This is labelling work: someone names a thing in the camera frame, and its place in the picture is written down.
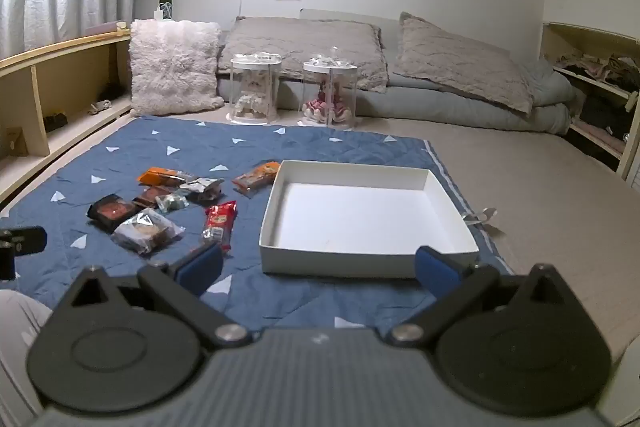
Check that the clear case with pink doll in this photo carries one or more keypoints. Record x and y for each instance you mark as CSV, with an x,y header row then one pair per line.
x,y
327,69

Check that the green white candy packet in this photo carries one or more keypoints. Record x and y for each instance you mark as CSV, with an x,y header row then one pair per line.
x,y
172,203

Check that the long wooden shelf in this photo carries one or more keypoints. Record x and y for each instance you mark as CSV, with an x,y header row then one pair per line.
x,y
50,48

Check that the fluffy white pillow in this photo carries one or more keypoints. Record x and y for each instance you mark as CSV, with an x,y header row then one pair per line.
x,y
172,67

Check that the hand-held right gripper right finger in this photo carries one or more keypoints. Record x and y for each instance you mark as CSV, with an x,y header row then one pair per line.
x,y
435,269

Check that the orange cookie packet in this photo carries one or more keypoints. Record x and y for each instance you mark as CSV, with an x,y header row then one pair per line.
x,y
255,178

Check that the black tray snack packet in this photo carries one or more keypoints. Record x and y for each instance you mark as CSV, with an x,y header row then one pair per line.
x,y
112,212

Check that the pile of clothes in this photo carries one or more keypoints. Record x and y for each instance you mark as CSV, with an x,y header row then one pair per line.
x,y
615,67

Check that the small dark box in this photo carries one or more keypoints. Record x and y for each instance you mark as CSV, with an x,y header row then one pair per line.
x,y
55,122

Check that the long orange snack packet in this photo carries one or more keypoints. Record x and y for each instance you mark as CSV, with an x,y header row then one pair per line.
x,y
160,177

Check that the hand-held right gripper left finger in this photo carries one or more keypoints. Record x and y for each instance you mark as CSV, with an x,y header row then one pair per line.
x,y
200,264

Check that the blue blanket with white triangles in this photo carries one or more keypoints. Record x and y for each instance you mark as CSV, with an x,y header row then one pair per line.
x,y
150,142

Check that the red snack packet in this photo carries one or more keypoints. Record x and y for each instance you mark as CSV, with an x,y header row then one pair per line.
x,y
220,219

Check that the pink doll figurine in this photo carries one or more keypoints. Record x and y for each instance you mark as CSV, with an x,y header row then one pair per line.
x,y
326,104

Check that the clear case with white doll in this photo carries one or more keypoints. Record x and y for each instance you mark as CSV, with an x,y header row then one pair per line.
x,y
255,63

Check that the small pale figurine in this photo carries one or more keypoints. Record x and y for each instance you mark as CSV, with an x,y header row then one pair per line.
x,y
100,107

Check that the pink flat box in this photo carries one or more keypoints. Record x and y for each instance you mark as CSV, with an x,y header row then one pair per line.
x,y
102,28

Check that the silver foil snack packet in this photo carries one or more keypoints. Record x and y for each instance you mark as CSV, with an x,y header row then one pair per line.
x,y
202,189

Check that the wide grey quilted pillow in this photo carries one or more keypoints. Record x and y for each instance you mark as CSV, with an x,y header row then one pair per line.
x,y
300,47

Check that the small brown snack packet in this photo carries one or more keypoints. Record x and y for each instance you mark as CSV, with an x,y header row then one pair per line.
x,y
149,196

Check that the white cardboard box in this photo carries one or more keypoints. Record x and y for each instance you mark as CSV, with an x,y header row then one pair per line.
x,y
360,217

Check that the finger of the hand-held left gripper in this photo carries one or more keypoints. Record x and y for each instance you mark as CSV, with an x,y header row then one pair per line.
x,y
25,241

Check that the grey curtain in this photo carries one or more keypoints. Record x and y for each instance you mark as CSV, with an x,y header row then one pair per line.
x,y
60,2

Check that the clear round pastry packet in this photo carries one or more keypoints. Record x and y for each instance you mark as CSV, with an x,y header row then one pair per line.
x,y
145,232

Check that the white doll figurine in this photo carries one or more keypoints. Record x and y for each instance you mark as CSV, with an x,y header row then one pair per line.
x,y
254,99

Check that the cream wall shelf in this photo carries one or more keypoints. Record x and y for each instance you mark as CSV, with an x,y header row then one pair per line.
x,y
590,83

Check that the folded grey duvet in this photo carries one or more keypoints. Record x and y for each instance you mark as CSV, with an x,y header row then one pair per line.
x,y
425,107

